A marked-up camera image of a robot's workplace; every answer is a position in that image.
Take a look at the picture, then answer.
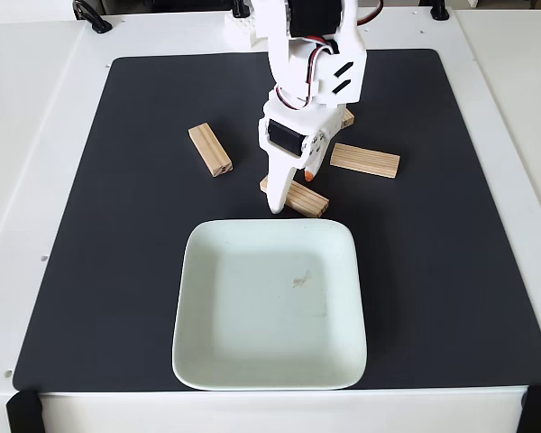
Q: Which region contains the pale green square plate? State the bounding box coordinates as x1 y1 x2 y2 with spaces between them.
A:
170 218 369 392

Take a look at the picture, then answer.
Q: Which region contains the black rubber mat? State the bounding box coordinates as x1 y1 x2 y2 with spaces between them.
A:
12 48 541 392

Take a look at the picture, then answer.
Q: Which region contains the red black white servo cable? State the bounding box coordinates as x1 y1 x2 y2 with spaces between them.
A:
273 35 344 112

